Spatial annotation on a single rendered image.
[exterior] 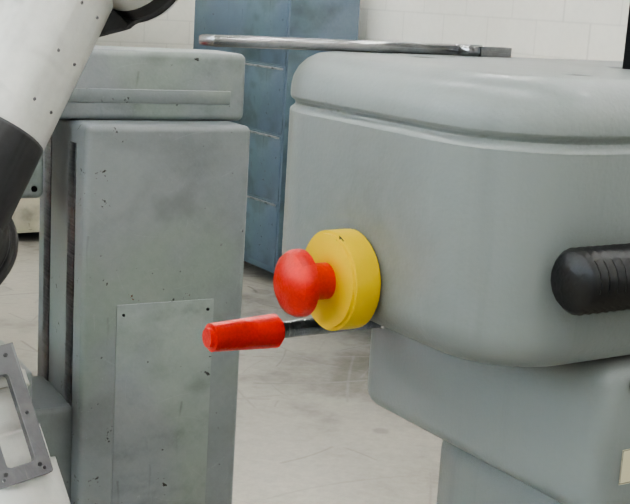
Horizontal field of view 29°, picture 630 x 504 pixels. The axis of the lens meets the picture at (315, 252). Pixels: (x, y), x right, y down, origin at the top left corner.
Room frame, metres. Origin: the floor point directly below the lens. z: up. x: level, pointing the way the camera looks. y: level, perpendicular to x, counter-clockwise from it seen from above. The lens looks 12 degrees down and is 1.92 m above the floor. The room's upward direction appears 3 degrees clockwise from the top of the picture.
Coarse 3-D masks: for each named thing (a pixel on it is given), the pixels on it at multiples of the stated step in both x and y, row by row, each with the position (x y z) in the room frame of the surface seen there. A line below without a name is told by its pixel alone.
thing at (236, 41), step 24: (264, 48) 0.78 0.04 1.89; (288, 48) 0.79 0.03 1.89; (312, 48) 0.80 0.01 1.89; (336, 48) 0.81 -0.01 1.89; (360, 48) 0.82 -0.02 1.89; (384, 48) 0.83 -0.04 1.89; (408, 48) 0.84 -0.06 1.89; (432, 48) 0.85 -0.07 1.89; (456, 48) 0.87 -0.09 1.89; (480, 48) 0.87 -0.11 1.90; (504, 48) 0.88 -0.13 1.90
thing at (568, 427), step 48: (384, 336) 0.83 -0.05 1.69; (384, 384) 0.83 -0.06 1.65; (432, 384) 0.78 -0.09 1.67; (480, 384) 0.74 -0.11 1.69; (528, 384) 0.71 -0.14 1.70; (576, 384) 0.67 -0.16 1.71; (624, 384) 0.66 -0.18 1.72; (432, 432) 0.79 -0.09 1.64; (480, 432) 0.74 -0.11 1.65; (528, 432) 0.70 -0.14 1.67; (576, 432) 0.67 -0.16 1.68; (624, 432) 0.66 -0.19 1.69; (528, 480) 0.70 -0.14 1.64; (576, 480) 0.67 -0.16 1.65; (624, 480) 0.67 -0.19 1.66
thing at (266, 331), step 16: (240, 320) 0.77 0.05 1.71; (256, 320) 0.78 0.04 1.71; (272, 320) 0.78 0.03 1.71; (288, 320) 0.80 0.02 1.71; (304, 320) 0.80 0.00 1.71; (208, 336) 0.76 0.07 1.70; (224, 336) 0.76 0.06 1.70; (240, 336) 0.76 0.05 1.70; (256, 336) 0.77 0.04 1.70; (272, 336) 0.78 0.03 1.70; (288, 336) 0.79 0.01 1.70
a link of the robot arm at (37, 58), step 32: (0, 0) 1.00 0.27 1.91; (32, 0) 0.98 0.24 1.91; (64, 0) 0.99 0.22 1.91; (96, 0) 1.01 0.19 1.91; (0, 32) 0.97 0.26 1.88; (32, 32) 0.97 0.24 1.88; (64, 32) 0.99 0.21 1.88; (96, 32) 1.02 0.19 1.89; (0, 64) 0.96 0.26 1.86; (32, 64) 0.96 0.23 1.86; (64, 64) 0.99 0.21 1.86; (0, 96) 0.95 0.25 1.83; (32, 96) 0.96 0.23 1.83; (64, 96) 0.99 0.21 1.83; (32, 128) 0.96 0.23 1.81
